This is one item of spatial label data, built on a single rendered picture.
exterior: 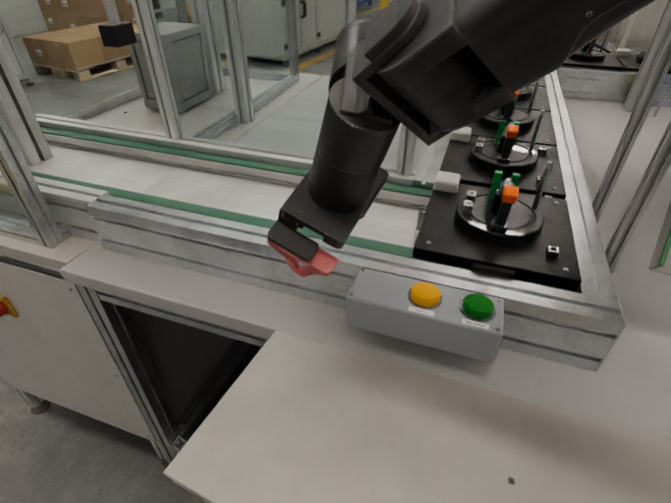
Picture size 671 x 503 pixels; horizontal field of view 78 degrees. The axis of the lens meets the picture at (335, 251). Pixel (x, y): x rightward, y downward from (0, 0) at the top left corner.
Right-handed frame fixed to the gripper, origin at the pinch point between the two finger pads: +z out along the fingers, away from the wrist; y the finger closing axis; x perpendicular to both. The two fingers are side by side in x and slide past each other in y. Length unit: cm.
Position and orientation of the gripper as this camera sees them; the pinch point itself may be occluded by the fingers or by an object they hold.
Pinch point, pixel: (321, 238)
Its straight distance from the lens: 47.0
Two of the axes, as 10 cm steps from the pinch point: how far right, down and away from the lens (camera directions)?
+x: -8.7, -4.9, 0.7
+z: -2.1, 4.8, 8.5
